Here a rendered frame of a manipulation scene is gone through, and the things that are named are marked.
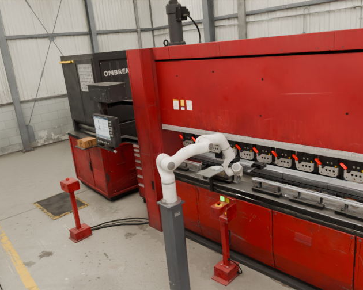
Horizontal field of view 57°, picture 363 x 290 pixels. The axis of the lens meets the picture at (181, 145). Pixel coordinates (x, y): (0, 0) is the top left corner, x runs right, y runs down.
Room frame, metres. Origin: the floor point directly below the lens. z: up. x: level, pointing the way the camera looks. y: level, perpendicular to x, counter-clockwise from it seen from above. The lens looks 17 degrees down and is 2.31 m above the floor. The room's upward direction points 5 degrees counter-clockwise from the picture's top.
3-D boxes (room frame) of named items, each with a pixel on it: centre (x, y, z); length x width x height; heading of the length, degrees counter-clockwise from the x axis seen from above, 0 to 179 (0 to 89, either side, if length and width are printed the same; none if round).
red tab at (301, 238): (2.56, -0.97, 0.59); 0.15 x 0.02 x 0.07; 43
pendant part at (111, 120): (3.91, 0.85, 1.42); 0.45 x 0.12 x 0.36; 40
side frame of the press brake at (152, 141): (4.25, 0.14, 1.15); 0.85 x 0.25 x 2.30; 133
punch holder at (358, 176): (2.41, -1.33, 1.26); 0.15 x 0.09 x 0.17; 43
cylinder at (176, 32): (3.89, -0.13, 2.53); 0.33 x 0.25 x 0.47; 43
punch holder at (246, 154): (3.14, -0.65, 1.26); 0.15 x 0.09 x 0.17; 43
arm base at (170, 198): (2.69, 0.14, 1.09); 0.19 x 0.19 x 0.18
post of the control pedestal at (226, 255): (2.93, -0.34, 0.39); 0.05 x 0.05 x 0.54; 45
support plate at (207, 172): (3.31, -0.28, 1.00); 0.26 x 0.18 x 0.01; 133
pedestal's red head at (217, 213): (2.93, -0.34, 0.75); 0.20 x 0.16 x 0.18; 45
